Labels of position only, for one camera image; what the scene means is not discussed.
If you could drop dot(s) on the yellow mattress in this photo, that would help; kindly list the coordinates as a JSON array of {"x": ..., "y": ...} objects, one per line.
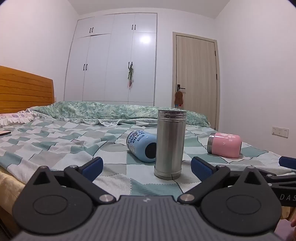
[{"x": 10, "y": 185}]

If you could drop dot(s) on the dark phone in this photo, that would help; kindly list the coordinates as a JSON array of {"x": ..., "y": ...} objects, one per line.
[{"x": 4, "y": 133}]

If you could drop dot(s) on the floral frilled pillow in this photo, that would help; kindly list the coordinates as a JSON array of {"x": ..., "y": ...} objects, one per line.
[{"x": 16, "y": 118}]

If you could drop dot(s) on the blue printed cup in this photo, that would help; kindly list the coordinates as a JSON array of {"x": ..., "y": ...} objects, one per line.
[{"x": 141, "y": 143}]

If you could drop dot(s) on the brown hanging ornament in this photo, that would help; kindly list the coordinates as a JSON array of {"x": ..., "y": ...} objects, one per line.
[{"x": 179, "y": 98}]

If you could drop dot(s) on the wooden headboard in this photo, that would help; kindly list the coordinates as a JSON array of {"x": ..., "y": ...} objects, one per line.
[{"x": 23, "y": 90}]

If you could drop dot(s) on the green hanging ornament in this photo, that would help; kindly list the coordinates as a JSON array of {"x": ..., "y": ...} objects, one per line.
[{"x": 130, "y": 75}]

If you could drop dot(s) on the stainless steel thermos bottle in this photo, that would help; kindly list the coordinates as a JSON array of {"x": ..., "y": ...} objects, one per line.
[{"x": 170, "y": 143}]

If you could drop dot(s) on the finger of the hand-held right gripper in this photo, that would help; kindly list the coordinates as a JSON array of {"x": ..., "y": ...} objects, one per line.
[{"x": 288, "y": 162}]

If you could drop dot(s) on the white wardrobe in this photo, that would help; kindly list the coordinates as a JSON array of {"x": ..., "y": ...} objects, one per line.
[{"x": 104, "y": 58}]

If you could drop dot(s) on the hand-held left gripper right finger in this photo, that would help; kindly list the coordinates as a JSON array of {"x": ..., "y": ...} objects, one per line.
[{"x": 200, "y": 168}]

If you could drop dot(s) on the wooden door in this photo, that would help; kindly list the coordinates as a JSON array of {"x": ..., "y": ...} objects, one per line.
[{"x": 196, "y": 69}]

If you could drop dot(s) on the white wall socket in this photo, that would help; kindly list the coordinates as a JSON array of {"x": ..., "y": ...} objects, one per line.
[{"x": 280, "y": 131}]

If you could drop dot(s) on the green floral quilt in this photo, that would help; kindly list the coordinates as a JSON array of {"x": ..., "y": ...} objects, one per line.
[{"x": 111, "y": 111}]

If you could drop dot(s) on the green checkered bed sheet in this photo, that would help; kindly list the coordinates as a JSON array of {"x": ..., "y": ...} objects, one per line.
[{"x": 57, "y": 143}]

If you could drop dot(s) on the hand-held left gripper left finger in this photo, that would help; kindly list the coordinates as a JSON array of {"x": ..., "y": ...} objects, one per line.
[{"x": 93, "y": 166}]

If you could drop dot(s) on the pink cup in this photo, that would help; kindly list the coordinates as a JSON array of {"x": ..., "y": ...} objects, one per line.
[{"x": 225, "y": 144}]

